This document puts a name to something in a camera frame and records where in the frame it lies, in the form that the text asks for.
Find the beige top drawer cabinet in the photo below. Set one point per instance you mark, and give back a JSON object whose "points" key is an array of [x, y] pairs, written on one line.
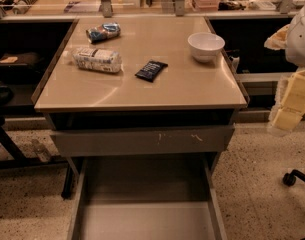
{"points": [[184, 94]]}

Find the grey top drawer front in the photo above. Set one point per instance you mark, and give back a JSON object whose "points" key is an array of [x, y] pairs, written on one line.
{"points": [[143, 141]]}

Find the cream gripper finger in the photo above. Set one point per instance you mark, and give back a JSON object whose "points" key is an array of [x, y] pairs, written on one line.
{"points": [[278, 40], [289, 107]]}

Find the white ceramic bowl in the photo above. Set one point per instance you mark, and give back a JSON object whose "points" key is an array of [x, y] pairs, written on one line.
{"points": [[205, 46]]}

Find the black office chair caster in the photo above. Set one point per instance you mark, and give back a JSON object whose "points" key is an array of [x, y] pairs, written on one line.
{"points": [[289, 179]]}

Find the open grey middle drawer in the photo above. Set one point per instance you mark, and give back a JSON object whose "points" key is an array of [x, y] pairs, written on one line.
{"points": [[146, 198]]}

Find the dark blue rxbar wrapper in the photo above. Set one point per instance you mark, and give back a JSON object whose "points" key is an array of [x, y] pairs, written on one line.
{"points": [[150, 71]]}

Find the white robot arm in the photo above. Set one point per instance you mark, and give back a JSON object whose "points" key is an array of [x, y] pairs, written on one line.
{"points": [[295, 50]]}

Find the black bag on shelf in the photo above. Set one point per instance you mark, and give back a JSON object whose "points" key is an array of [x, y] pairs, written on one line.
{"points": [[21, 67]]}

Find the white blue snack bag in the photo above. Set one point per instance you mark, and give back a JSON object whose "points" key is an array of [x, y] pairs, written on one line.
{"points": [[97, 59]]}

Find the blue crumpled chip bag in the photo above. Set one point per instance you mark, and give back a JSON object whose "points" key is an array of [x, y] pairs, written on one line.
{"points": [[103, 32]]}

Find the black coil spring tool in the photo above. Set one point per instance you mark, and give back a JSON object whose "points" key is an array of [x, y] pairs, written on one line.
{"points": [[22, 6]]}

